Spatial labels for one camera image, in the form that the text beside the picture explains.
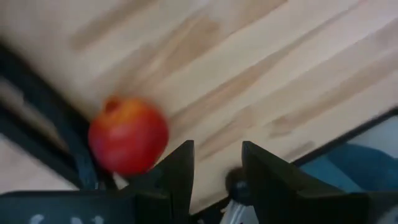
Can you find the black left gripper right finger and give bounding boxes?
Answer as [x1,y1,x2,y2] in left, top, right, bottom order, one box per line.
[241,141,398,224]

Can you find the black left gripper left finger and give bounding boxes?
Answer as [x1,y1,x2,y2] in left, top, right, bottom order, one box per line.
[0,139,195,224]

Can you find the small black fruit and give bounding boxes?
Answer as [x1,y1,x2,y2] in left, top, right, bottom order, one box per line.
[224,167,249,205]

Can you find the red pomegranate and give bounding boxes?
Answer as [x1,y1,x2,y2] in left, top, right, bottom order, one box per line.
[88,95,170,177]

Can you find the black metal table frame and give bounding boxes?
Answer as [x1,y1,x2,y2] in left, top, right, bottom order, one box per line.
[0,40,398,223]

